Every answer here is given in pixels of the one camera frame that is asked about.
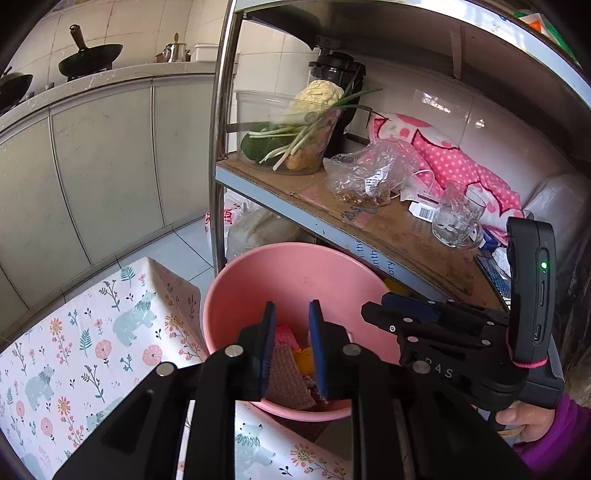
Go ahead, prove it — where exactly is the metal shelf rack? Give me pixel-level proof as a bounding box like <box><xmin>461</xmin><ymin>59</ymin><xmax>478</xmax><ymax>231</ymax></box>
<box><xmin>208</xmin><ymin>0</ymin><xmax>591</xmax><ymax>315</ymax></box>

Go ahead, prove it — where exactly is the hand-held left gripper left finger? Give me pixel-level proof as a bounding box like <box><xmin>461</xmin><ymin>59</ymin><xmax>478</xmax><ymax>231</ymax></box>
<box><xmin>53</xmin><ymin>301</ymin><xmax>278</xmax><ymax>480</ymax></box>

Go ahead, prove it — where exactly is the person's right hand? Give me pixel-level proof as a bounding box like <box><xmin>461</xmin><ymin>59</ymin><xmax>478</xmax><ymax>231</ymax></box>
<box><xmin>471</xmin><ymin>399</ymin><xmax>561</xmax><ymax>446</ymax></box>

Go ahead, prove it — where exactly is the person's right forearm purple sleeve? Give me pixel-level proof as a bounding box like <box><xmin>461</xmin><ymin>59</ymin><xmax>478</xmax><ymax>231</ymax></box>
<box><xmin>512</xmin><ymin>394</ymin><xmax>591</xmax><ymax>480</ymax></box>

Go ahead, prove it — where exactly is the pink plastic basin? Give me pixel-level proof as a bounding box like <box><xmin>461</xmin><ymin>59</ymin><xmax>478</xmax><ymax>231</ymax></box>
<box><xmin>202</xmin><ymin>242</ymin><xmax>402</xmax><ymax>422</ymax></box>

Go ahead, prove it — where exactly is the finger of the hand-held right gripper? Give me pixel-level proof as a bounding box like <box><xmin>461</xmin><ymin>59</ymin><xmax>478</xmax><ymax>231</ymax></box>
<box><xmin>381</xmin><ymin>293</ymin><xmax>511</xmax><ymax>326</ymax></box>
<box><xmin>361</xmin><ymin>301</ymin><xmax>485</xmax><ymax>344</ymax></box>

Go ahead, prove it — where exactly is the cauliflower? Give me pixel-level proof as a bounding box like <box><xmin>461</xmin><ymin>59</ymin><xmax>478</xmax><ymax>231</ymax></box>
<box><xmin>289</xmin><ymin>79</ymin><xmax>345</xmax><ymax>114</ymax></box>

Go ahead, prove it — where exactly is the small white barcode box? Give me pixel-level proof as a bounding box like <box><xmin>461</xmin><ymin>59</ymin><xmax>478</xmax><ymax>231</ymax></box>
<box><xmin>409</xmin><ymin>196</ymin><xmax>439</xmax><ymax>223</ymax></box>

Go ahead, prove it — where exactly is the glass mug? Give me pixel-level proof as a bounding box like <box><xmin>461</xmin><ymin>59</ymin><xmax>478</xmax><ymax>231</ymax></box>
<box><xmin>431</xmin><ymin>181</ymin><xmax>488</xmax><ymax>250</ymax></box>

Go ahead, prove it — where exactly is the cardboard sheet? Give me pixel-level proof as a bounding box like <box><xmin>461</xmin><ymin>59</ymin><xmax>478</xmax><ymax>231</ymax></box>
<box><xmin>217</xmin><ymin>154</ymin><xmax>502</xmax><ymax>310</ymax></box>

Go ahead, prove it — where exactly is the clear tub of vegetables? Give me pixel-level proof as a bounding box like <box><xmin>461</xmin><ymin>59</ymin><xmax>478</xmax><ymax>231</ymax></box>
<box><xmin>248</xmin><ymin>88</ymin><xmax>384</xmax><ymax>171</ymax></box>

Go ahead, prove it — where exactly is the dark blue flat box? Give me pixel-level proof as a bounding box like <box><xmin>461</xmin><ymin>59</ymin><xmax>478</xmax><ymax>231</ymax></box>
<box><xmin>475</xmin><ymin>254</ymin><xmax>514</xmax><ymax>311</ymax></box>

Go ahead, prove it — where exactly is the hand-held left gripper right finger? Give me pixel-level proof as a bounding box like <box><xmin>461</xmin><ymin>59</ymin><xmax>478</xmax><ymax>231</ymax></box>
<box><xmin>308</xmin><ymin>299</ymin><xmax>522</xmax><ymax>480</ymax></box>

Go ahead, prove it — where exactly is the black blender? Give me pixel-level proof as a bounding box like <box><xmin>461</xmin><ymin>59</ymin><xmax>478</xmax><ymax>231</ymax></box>
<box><xmin>308</xmin><ymin>52</ymin><xmax>366</xmax><ymax>160</ymax></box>

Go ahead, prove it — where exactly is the white lidded container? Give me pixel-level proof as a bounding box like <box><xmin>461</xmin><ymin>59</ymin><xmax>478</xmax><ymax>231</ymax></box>
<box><xmin>191</xmin><ymin>43</ymin><xmax>241</xmax><ymax>62</ymax></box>

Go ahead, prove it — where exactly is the thin white cable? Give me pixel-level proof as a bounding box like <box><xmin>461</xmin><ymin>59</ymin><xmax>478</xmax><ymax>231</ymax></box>
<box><xmin>392</xmin><ymin>169</ymin><xmax>445</xmax><ymax>202</ymax></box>

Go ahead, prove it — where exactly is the brown scouring pad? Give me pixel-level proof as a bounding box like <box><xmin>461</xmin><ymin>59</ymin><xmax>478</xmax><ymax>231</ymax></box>
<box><xmin>267</xmin><ymin>345</ymin><xmax>315</xmax><ymax>409</ymax></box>

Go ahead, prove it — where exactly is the blue and white packet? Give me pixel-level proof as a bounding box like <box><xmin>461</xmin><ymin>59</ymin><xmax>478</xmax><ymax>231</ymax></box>
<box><xmin>480</xmin><ymin>225</ymin><xmax>509</xmax><ymax>264</ymax></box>

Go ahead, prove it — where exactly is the yellow wrapper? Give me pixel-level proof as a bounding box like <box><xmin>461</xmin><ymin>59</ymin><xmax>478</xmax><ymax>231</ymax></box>
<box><xmin>293</xmin><ymin>348</ymin><xmax>317</xmax><ymax>377</ymax></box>

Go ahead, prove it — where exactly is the black wok with lid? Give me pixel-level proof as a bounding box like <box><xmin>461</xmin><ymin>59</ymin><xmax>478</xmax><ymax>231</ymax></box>
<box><xmin>0</xmin><ymin>68</ymin><xmax>34</xmax><ymax>114</ymax></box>

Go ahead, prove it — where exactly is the white red printed plastic bag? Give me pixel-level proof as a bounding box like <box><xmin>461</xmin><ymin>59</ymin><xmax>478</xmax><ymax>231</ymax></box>
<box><xmin>205</xmin><ymin>191</ymin><xmax>306</xmax><ymax>259</ymax></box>

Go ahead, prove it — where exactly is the green vegetable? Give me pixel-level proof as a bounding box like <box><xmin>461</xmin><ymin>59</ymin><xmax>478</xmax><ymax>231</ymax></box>
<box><xmin>240</xmin><ymin>122</ymin><xmax>282</xmax><ymax>165</ymax></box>

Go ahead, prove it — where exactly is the large white plastic bag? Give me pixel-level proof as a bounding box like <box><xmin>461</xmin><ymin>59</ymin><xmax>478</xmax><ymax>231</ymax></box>
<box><xmin>524</xmin><ymin>173</ymin><xmax>591</xmax><ymax>232</ymax></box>

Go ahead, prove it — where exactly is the floral bear printed tablecloth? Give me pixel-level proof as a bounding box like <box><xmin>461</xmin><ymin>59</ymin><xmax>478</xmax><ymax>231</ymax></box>
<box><xmin>0</xmin><ymin>257</ymin><xmax>352</xmax><ymax>480</ymax></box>

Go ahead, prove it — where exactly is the grey kitchen cabinet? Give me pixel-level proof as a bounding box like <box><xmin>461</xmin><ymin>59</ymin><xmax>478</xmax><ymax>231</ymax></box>
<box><xmin>0</xmin><ymin>62</ymin><xmax>241</xmax><ymax>333</ymax></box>

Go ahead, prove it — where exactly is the steel kettle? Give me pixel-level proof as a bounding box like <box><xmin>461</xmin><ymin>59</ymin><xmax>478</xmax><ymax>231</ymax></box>
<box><xmin>164</xmin><ymin>41</ymin><xmax>189</xmax><ymax>64</ymax></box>

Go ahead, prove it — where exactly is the orange package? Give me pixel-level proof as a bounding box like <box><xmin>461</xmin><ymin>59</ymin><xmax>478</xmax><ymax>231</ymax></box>
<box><xmin>526</xmin><ymin>14</ymin><xmax>561</xmax><ymax>38</ymax></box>

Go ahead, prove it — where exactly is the pink polka dot cloth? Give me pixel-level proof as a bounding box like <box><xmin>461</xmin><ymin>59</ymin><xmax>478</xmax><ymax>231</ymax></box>
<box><xmin>367</xmin><ymin>112</ymin><xmax>525</xmax><ymax>232</ymax></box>

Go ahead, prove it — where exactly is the pink wrapper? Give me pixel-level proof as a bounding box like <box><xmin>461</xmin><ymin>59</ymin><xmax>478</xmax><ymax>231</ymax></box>
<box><xmin>276</xmin><ymin>324</ymin><xmax>302</xmax><ymax>350</ymax></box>

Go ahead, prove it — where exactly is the clear plastic bag with scraps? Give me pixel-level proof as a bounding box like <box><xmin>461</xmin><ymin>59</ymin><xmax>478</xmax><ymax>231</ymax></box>
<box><xmin>323</xmin><ymin>140</ymin><xmax>419</xmax><ymax>208</ymax></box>

